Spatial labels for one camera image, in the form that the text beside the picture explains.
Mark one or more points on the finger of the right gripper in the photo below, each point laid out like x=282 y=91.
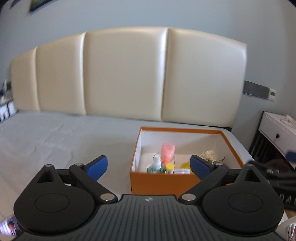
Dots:
x=291 y=156

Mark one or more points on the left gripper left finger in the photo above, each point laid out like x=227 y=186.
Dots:
x=86 y=177

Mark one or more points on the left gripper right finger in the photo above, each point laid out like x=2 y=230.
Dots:
x=210 y=176

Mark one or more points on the round glass jar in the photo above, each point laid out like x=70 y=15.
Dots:
x=183 y=171

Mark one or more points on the yellow cap bottle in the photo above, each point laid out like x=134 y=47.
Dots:
x=170 y=167

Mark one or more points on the pink tube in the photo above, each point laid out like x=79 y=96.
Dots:
x=167 y=153

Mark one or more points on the green spray bottle white cap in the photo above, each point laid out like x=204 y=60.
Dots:
x=156 y=165

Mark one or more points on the white nightstand with drawer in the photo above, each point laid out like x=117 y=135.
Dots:
x=274 y=137

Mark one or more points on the orange cardboard box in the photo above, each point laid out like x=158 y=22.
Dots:
x=187 y=142

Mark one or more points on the white bed sheet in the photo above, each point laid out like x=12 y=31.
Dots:
x=30 y=140

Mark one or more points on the cream padded headboard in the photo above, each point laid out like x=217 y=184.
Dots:
x=144 y=73

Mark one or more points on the white wall thermostat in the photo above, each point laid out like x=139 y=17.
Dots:
x=272 y=94

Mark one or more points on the grey wall switch panel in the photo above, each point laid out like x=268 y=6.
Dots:
x=255 y=90

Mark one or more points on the framed wall picture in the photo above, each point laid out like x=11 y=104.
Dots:
x=36 y=4

